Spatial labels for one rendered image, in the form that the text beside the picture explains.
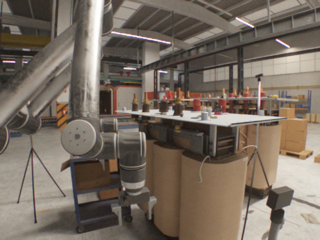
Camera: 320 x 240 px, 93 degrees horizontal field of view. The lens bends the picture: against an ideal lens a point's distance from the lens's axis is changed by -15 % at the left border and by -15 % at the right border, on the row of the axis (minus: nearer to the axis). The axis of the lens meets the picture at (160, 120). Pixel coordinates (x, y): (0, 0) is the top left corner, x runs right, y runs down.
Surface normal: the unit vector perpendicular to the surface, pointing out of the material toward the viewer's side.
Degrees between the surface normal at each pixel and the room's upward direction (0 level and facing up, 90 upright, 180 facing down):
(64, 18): 90
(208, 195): 90
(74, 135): 69
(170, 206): 90
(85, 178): 90
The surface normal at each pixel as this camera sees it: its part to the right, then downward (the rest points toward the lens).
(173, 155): -0.18, 0.09
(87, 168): 0.43, 0.08
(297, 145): -0.85, 0.05
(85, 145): 0.25, -0.18
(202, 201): -0.54, 0.08
